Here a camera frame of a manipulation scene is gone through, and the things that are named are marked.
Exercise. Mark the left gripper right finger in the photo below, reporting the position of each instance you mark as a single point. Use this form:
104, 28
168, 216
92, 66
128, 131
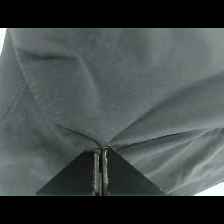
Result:
128, 178

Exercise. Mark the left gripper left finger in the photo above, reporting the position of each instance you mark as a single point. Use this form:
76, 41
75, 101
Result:
76, 178

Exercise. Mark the dark grey T-shirt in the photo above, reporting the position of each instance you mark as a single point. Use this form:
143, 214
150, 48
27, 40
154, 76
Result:
110, 90

